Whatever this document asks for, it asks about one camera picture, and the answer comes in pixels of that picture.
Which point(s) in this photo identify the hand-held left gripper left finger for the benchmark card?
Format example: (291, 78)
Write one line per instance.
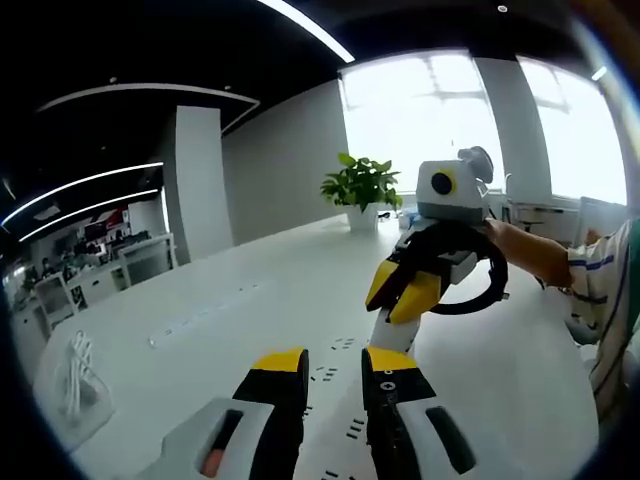
(200, 440)

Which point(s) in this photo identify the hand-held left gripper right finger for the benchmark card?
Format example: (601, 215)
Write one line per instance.
(425, 440)

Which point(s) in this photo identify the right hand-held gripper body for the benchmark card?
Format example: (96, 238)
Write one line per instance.
(450, 200)

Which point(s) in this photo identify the white charger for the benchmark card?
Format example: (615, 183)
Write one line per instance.
(395, 335)

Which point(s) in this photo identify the white power strip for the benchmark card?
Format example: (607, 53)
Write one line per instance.
(332, 400)

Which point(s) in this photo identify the white desk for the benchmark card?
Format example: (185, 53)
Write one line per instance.
(225, 325)

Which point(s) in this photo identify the person's right hand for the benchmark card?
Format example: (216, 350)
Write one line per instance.
(502, 235)

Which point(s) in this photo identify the potted green plant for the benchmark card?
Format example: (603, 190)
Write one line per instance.
(362, 190)

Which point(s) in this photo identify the person's striped shirt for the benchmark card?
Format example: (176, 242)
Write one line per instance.
(610, 310)

